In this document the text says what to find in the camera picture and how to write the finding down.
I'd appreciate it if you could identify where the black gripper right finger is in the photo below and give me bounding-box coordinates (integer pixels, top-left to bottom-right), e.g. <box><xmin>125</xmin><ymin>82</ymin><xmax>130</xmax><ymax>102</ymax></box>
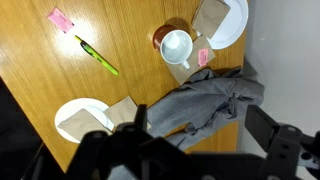
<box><xmin>245</xmin><ymin>105</ymin><xmax>320</xmax><ymax>180</ymax></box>

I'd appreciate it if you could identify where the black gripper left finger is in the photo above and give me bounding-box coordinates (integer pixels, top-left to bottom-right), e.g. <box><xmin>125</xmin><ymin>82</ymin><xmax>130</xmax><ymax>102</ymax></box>
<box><xmin>66</xmin><ymin>105</ymin><xmax>187</xmax><ymax>180</ymax></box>

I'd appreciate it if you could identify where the yellow green pen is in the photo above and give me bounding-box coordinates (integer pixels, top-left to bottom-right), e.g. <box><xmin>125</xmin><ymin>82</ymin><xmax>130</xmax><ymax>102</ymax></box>
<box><xmin>74</xmin><ymin>35</ymin><xmax>119</xmax><ymax>76</ymax></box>

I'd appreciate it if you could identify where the maroon mug white inside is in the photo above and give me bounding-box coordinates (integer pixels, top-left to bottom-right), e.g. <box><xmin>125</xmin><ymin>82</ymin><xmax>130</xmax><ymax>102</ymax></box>
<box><xmin>152</xmin><ymin>25</ymin><xmax>193</xmax><ymax>69</ymax></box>

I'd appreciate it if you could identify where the white plate near mug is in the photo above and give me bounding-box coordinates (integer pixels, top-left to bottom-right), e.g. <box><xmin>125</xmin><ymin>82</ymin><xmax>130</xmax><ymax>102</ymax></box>
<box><xmin>205</xmin><ymin>0</ymin><xmax>249</xmax><ymax>50</ymax></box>

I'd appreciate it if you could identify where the brown napkin beside near plate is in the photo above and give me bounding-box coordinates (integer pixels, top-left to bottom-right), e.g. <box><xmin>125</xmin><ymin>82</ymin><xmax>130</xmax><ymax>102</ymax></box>
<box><xmin>104</xmin><ymin>96</ymin><xmax>138</xmax><ymax>127</ymax></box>

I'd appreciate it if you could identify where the brown napkin on near plate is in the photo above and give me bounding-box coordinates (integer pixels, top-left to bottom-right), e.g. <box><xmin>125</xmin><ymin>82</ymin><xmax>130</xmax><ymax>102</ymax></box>
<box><xmin>57</xmin><ymin>107</ymin><xmax>112</xmax><ymax>143</ymax></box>

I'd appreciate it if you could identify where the brown napkin on plate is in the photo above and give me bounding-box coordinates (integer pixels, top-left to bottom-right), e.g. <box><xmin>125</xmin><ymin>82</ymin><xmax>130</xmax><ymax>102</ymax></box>
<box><xmin>192</xmin><ymin>0</ymin><xmax>230</xmax><ymax>38</ymax></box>
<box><xmin>57</xmin><ymin>107</ymin><xmax>112</xmax><ymax>143</ymax></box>

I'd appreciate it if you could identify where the white plate near edge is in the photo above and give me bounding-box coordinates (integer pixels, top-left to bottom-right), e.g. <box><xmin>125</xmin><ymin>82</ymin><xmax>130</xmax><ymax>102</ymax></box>
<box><xmin>54</xmin><ymin>98</ymin><xmax>115</xmax><ymax>144</ymax></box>

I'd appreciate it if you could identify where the grey sweatshirt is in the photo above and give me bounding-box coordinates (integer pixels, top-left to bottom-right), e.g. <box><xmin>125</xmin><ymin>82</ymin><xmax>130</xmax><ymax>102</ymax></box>
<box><xmin>147</xmin><ymin>68</ymin><xmax>264</xmax><ymax>150</ymax></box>

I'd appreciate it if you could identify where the small pink packet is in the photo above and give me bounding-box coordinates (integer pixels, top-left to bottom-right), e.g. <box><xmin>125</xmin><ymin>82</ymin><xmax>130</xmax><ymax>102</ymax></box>
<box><xmin>198</xmin><ymin>48</ymin><xmax>208</xmax><ymax>67</ymax></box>

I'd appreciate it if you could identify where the pink sticky note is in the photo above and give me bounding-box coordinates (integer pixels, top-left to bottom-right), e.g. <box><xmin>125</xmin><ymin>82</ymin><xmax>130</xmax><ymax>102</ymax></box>
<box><xmin>48</xmin><ymin>8</ymin><xmax>74</xmax><ymax>33</ymax></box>

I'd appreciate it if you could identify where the brown napkin on far plate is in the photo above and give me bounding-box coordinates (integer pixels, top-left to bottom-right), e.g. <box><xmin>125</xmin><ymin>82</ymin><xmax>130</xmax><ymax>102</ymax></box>
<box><xmin>192</xmin><ymin>0</ymin><xmax>230</xmax><ymax>38</ymax></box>

